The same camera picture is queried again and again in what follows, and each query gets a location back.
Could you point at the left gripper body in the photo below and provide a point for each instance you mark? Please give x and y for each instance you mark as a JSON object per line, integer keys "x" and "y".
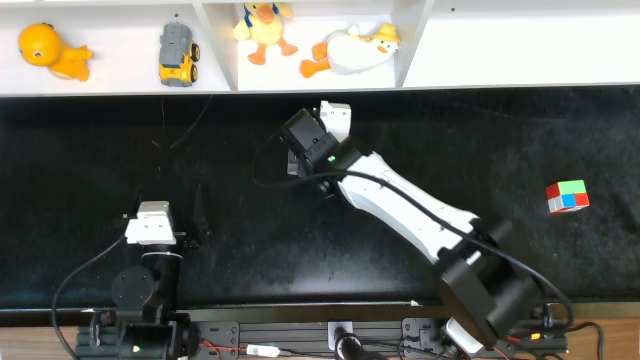
{"x": 186, "y": 241}

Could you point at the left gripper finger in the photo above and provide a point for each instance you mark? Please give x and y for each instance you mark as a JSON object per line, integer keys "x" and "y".
{"x": 201, "y": 215}

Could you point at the yellow rubber duck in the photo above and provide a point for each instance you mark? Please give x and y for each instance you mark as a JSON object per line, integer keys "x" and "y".
{"x": 42, "y": 47}

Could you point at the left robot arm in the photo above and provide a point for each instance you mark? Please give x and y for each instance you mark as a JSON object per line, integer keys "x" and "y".
{"x": 150, "y": 285}

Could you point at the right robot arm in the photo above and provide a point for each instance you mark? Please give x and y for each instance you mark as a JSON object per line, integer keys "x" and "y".
{"x": 400, "y": 205}

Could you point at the grey and yellow toy truck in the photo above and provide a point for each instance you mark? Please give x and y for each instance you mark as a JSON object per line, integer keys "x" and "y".
{"x": 176, "y": 55}

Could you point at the white plush duck yellow hat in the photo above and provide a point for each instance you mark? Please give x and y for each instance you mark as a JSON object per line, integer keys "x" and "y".
{"x": 355, "y": 52}

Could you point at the white shelf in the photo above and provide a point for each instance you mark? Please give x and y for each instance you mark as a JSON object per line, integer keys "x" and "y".
{"x": 500, "y": 55}

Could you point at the many-coloured puzzle cube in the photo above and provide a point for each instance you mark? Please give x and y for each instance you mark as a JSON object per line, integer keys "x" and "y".
{"x": 567, "y": 196}

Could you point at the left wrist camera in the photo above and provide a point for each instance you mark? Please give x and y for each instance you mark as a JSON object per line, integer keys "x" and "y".
{"x": 151, "y": 225}

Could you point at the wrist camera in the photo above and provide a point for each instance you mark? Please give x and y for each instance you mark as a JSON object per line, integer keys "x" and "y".
{"x": 336, "y": 119}
{"x": 151, "y": 225}

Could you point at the mounting rail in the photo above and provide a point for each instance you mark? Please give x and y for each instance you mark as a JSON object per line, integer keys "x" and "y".
{"x": 280, "y": 334}

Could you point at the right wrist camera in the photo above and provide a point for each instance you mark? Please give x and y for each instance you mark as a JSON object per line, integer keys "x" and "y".
{"x": 336, "y": 119}

